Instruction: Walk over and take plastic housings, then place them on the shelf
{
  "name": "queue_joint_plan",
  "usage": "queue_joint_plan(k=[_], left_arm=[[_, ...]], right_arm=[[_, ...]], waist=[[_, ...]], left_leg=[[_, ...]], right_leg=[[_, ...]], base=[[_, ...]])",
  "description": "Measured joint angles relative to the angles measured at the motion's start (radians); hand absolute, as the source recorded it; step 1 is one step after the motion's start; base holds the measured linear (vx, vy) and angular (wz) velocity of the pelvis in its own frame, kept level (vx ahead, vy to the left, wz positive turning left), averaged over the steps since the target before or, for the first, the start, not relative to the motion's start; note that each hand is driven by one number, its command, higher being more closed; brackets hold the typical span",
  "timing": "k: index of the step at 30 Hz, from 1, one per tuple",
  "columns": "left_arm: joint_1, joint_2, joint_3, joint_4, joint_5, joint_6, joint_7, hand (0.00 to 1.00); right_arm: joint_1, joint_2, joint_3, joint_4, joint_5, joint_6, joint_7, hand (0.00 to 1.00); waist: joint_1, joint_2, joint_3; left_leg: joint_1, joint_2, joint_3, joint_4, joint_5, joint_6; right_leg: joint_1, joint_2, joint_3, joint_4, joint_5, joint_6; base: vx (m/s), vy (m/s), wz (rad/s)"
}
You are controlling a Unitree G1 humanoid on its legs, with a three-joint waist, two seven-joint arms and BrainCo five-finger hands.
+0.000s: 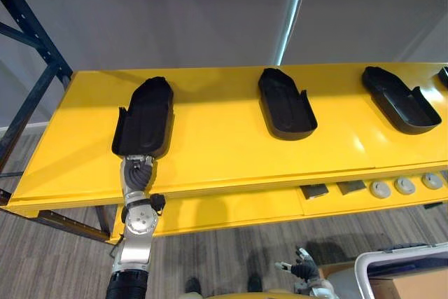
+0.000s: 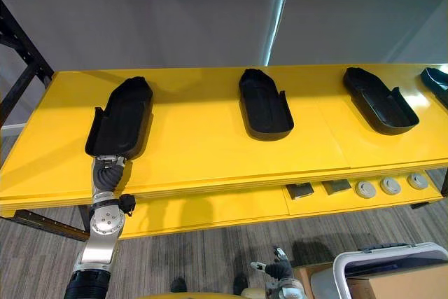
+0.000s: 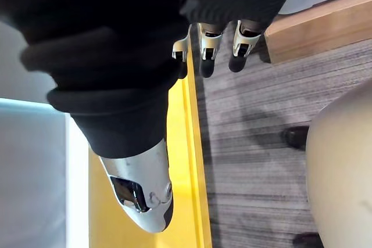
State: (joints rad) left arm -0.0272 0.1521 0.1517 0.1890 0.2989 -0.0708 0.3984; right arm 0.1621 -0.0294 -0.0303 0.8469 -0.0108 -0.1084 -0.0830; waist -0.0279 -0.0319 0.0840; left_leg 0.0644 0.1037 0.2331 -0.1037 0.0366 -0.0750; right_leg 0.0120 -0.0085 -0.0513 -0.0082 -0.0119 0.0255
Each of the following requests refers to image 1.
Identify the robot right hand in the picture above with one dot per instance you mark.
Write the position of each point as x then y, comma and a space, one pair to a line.
304, 270

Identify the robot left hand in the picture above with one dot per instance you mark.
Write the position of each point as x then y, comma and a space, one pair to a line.
138, 176

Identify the black plastic housing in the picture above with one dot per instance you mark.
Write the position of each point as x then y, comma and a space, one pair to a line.
399, 103
444, 77
285, 110
145, 117

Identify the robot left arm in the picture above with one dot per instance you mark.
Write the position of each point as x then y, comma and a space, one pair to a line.
138, 229

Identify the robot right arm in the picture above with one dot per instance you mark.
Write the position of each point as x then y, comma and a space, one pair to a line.
316, 290

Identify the yellow shelf board with parts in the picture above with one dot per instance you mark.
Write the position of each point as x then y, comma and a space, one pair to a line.
245, 211

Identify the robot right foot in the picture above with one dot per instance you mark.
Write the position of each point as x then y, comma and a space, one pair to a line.
254, 283

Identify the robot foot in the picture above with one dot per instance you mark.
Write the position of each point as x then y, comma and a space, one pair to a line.
254, 283
192, 285

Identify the white plastic bin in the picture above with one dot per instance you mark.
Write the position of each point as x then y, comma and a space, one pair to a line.
360, 271

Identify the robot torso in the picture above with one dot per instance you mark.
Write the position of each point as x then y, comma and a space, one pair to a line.
238, 295

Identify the grey square pad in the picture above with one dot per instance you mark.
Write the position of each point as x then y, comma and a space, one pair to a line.
351, 187
315, 191

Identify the brown cardboard box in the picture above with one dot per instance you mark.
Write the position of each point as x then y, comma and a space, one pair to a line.
409, 286

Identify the grey round disc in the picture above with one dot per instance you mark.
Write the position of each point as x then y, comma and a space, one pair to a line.
380, 189
405, 186
432, 181

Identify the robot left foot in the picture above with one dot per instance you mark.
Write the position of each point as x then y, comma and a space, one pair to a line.
192, 285

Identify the dark blue rack frame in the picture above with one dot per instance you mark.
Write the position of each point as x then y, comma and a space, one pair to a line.
33, 57

